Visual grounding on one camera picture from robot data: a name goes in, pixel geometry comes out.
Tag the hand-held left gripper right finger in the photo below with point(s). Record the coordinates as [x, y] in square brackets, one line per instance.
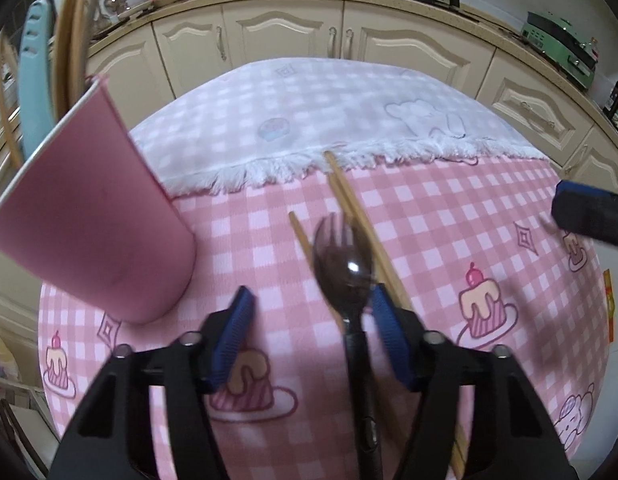
[389, 330]

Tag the long wooden chopstick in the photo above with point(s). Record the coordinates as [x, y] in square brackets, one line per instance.
[361, 215]
[346, 205]
[301, 237]

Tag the metal storage rack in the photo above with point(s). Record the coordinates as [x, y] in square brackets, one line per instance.
[19, 420]

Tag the pink cup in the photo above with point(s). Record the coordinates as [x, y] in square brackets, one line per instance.
[89, 225]

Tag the white checked fringed cloth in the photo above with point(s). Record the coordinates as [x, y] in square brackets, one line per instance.
[314, 110]

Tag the pink checked tablecloth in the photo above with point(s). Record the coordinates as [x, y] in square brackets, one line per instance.
[439, 240]

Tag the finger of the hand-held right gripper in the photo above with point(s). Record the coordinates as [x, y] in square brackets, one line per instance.
[584, 212]

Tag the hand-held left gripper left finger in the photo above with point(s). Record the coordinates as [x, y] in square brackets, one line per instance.
[234, 332]

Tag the beige bowl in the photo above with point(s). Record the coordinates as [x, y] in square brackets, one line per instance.
[168, 1]

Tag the cream base cabinets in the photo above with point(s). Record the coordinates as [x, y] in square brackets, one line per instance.
[289, 30]

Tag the black plastic spork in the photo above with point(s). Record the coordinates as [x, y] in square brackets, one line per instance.
[344, 265]

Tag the light blue knife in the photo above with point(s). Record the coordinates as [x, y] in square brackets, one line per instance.
[34, 70]

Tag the green electric cooker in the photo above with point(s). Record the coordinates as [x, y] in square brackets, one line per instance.
[559, 40]

